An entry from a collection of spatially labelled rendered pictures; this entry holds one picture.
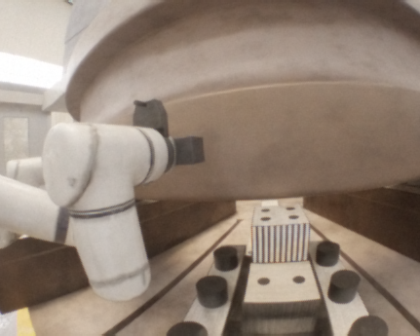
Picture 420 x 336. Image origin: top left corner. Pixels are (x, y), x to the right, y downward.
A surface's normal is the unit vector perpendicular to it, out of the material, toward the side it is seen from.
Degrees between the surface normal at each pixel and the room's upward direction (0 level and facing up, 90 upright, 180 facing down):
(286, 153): 90
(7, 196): 67
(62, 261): 90
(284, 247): 90
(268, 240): 90
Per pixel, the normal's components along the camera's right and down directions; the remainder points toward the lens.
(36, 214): 0.73, -0.19
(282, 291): -0.10, -0.99
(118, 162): 0.94, -0.07
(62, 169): -0.23, 0.05
